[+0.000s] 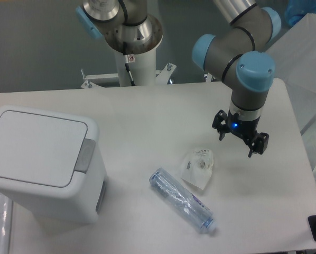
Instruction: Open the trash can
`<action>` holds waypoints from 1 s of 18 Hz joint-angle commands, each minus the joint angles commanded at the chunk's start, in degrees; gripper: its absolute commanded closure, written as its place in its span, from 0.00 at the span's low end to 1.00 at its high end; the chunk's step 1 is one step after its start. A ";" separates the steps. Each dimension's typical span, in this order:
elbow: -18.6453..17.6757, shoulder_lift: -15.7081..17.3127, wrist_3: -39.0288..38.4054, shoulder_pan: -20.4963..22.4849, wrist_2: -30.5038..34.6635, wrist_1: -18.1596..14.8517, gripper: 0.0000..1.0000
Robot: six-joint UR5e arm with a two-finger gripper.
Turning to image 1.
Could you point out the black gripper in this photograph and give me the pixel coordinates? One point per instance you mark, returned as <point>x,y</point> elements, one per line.
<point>245,130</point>

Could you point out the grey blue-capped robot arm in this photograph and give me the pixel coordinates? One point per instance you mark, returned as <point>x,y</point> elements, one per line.
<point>236,59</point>

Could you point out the white push-lid trash can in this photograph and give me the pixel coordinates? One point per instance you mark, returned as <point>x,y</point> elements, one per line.
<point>51,163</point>

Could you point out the crushed clear plastic bottle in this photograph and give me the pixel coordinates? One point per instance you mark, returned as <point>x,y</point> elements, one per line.
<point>188,206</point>

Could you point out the blue water jug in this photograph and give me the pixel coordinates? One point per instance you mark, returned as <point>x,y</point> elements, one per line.
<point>296,10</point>

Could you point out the white metal base bracket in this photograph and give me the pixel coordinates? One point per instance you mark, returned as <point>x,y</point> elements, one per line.
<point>163,77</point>

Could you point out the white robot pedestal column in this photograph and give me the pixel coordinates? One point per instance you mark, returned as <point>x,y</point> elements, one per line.
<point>138,69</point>

